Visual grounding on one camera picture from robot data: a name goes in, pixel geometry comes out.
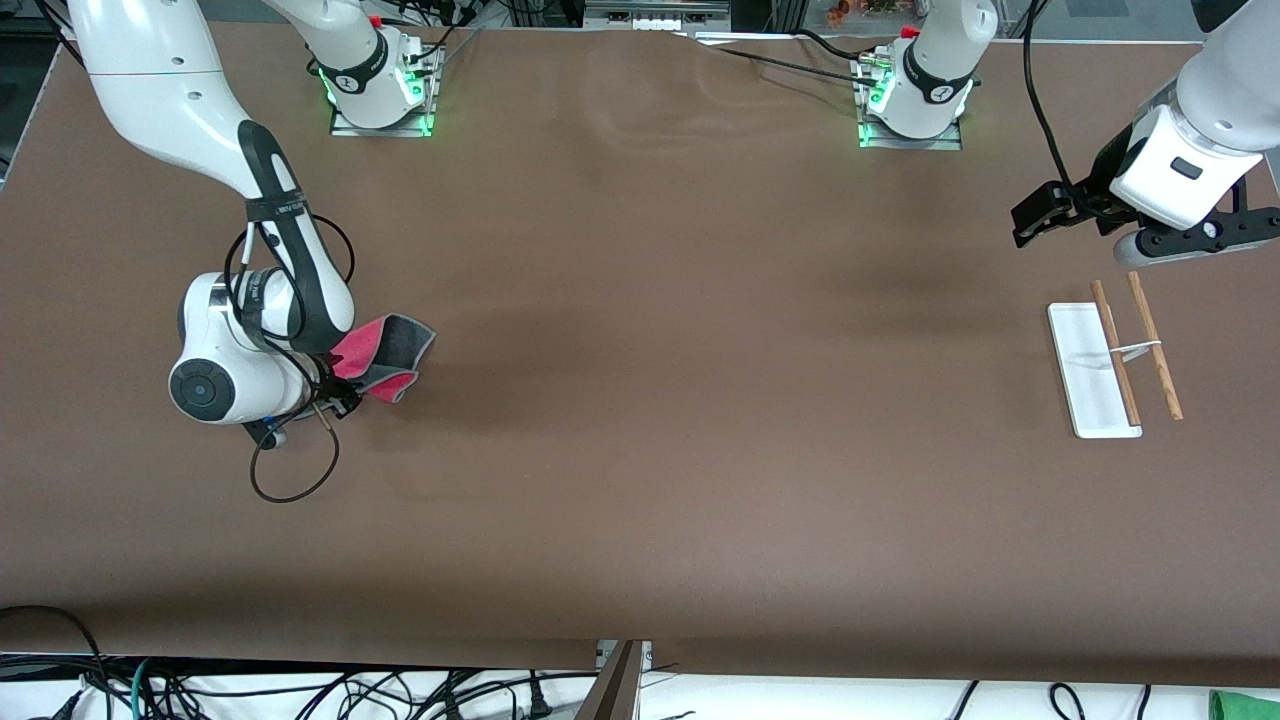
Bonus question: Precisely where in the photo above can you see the thick black floor cable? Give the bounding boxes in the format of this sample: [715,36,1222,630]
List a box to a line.
[0,605,106,720]

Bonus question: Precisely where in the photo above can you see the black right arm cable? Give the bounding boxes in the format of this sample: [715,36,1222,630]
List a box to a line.
[222,213,356,504]

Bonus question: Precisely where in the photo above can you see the white power strip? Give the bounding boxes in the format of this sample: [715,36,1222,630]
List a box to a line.
[585,0,731,31]

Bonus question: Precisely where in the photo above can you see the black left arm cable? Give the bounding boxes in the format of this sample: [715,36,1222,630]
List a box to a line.
[1022,0,1111,216]

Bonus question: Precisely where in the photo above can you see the brown table cover sheet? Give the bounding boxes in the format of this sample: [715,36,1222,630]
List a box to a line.
[0,20,1280,689]

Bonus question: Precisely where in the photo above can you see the black cable across table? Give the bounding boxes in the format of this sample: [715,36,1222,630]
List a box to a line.
[690,28,886,89]

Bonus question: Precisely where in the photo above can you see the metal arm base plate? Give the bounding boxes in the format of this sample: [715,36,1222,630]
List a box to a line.
[855,55,966,151]
[330,45,442,138]

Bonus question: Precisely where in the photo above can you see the grey brown support post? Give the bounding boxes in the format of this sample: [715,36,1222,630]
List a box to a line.
[575,640,646,720]

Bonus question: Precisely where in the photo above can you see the pink and grey towel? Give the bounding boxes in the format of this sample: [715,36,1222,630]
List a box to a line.
[330,313,438,404]

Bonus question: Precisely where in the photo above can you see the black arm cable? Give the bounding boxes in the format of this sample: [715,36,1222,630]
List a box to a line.
[222,213,356,504]
[1022,0,1111,216]

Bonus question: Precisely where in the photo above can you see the green cloth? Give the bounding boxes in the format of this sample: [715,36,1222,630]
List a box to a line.
[1208,689,1280,720]

